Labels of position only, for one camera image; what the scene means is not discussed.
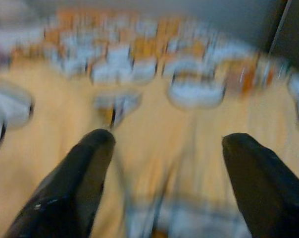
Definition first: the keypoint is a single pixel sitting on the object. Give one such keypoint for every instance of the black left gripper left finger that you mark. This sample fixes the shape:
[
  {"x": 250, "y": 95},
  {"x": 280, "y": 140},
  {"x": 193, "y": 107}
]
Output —
[{"x": 65, "y": 188}]

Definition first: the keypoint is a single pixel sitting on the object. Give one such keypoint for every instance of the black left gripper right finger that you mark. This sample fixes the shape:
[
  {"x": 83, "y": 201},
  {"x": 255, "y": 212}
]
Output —
[{"x": 270, "y": 193}]

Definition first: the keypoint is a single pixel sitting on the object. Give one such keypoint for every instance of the yellow cartoon print blanket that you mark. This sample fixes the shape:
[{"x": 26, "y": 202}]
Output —
[{"x": 154, "y": 148}]

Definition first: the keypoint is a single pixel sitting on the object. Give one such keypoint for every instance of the dark cabinet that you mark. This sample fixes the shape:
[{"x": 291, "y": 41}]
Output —
[{"x": 293, "y": 29}]

